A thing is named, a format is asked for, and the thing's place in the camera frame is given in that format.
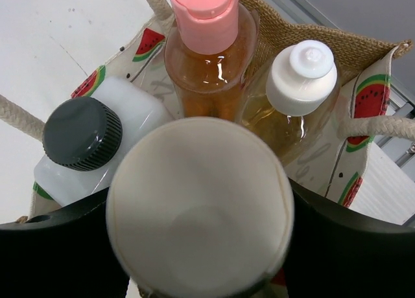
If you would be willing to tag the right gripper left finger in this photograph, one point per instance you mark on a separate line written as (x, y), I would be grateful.
(64, 253)

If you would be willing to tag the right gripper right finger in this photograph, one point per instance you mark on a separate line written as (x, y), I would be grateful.
(337, 252)

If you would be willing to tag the white bottle black cap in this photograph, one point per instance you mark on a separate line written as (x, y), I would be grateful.
(85, 139)

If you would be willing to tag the pale green bottle beige cap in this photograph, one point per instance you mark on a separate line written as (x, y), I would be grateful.
(200, 207)

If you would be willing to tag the amber bottle white cap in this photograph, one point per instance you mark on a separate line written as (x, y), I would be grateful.
(289, 99)

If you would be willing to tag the orange bottle pink cap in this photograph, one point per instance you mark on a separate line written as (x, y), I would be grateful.
(207, 55)

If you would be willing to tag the right aluminium side rail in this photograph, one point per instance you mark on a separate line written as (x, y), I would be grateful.
(400, 150)

